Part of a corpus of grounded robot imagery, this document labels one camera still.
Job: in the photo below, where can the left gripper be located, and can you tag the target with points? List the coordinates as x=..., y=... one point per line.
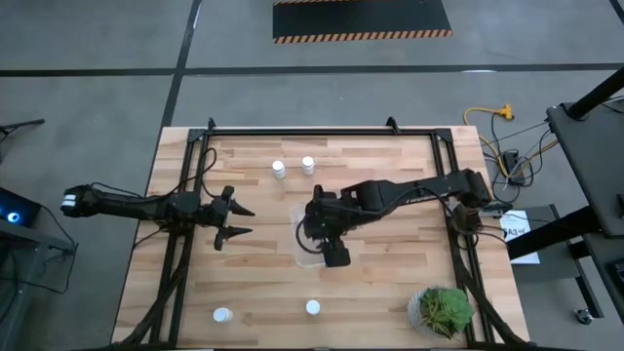
x=218, y=214

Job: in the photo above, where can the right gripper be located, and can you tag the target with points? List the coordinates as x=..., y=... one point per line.
x=326, y=219

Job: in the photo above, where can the white pill bottle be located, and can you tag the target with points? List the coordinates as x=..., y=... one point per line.
x=278, y=169
x=222, y=315
x=312, y=307
x=307, y=165

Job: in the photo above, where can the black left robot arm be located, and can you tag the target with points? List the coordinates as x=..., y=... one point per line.
x=127, y=207

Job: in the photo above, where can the clear plastic basket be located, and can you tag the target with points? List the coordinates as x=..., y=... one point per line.
x=298, y=258

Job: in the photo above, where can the potted green succulent plant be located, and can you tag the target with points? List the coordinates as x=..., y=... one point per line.
x=446, y=312

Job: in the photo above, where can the black power strip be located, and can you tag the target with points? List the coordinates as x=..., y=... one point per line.
x=511, y=159

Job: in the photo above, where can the small black power brick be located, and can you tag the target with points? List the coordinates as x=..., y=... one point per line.
x=517, y=180

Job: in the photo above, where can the white paper sheet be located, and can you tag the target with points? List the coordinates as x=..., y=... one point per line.
x=521, y=244

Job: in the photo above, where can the black mat with hazard stripes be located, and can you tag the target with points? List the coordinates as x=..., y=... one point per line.
x=361, y=17

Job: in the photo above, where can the grey metal side table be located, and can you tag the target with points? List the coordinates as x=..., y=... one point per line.
x=29, y=283

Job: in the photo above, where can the black box with blue light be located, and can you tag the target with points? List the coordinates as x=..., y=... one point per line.
x=14, y=212

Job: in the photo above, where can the black tripod leg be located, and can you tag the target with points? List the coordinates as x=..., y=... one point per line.
x=22, y=127

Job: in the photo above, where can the black stand base bars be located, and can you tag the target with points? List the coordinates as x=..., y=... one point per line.
x=582, y=280

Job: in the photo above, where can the black cart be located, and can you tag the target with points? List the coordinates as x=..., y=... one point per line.
x=592, y=161

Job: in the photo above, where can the black caster wheel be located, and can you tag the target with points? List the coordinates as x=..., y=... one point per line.
x=583, y=316

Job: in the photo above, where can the black pole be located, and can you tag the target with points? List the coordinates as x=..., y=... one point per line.
x=597, y=95

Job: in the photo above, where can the black metal table frame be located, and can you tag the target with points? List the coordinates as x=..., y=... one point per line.
x=317, y=131

